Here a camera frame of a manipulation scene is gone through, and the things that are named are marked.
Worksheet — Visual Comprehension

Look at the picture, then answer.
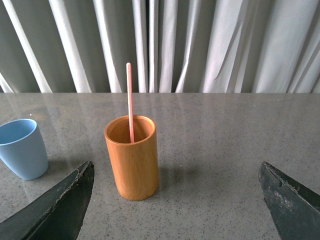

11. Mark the white pleated curtain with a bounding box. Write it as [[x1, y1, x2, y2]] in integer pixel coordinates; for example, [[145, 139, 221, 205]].
[[0, 0, 320, 93]]

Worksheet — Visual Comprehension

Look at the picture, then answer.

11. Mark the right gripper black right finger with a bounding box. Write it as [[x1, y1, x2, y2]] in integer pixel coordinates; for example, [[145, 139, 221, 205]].
[[258, 161, 320, 240]]

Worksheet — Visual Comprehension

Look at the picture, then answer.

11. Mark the light blue plastic cup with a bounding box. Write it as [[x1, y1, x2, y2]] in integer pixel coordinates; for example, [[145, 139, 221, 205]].
[[0, 118, 49, 180]]

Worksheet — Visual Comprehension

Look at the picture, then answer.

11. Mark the pink chopstick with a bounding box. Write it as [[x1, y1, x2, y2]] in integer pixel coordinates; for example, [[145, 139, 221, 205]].
[[126, 62, 135, 143]]

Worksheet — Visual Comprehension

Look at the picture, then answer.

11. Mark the wooden cylindrical chopstick holder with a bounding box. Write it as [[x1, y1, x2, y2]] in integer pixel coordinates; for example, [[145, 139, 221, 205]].
[[104, 115, 159, 201]]

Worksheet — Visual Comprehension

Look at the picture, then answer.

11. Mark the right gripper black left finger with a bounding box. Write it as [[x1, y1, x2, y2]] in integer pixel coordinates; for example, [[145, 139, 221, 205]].
[[0, 161, 95, 240]]

